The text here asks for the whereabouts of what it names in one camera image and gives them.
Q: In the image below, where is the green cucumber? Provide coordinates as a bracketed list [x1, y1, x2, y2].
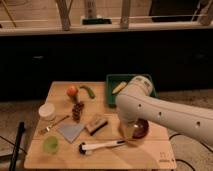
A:
[79, 85, 95, 99]

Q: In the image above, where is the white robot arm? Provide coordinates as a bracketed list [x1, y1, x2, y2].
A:
[115, 75, 213, 147]

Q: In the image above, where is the orange tomato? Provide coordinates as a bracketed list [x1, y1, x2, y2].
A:
[66, 85, 78, 98]

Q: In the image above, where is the green plastic cup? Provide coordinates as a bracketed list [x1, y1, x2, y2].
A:
[43, 136, 59, 154]

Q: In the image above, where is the green plastic tray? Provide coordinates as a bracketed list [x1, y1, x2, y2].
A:
[105, 74, 157, 108]

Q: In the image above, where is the white round container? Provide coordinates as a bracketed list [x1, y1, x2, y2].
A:
[38, 103, 55, 121]

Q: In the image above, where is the green box on shelf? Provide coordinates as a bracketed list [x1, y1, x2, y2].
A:
[82, 18, 112, 25]

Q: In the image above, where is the white handled dish brush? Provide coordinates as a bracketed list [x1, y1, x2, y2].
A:
[79, 140, 125, 155]

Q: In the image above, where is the wooden eraser with black felt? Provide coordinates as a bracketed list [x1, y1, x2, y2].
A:
[86, 117, 108, 135]

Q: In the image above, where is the black pole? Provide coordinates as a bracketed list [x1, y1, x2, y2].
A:
[9, 122, 25, 171]

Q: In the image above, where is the dark red bowl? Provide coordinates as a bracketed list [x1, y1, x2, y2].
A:
[127, 118, 149, 141]

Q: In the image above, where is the blue-grey folded cloth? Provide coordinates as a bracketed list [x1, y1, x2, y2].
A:
[58, 124, 84, 143]

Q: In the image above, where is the black cable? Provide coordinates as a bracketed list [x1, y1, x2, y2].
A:
[168, 132, 213, 171]

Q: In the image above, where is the brown grape bunch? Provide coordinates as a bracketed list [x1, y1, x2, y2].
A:
[72, 102, 84, 122]

